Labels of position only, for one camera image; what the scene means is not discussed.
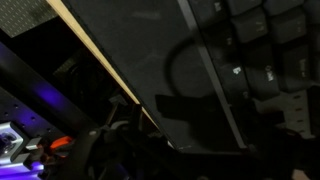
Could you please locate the black perforated floor mat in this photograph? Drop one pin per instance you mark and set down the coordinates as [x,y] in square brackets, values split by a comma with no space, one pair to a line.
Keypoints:
[23,15]

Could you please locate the black desk mat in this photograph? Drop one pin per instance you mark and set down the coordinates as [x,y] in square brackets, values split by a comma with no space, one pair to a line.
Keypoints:
[133,50]

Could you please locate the silver aluminium extrusion bracket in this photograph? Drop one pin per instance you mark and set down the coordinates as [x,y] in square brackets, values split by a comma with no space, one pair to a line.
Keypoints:
[13,146]

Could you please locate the black metal table beam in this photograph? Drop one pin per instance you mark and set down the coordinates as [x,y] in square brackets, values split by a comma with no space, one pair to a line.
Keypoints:
[43,93]

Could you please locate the grey mechanical keyboard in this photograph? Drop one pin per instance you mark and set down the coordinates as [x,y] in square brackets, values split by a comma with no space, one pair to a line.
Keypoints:
[263,46]

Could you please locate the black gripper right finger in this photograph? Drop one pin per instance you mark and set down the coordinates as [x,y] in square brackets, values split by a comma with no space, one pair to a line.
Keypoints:
[286,113]

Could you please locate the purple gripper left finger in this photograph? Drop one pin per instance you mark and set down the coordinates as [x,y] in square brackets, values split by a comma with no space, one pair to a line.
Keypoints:
[186,110]

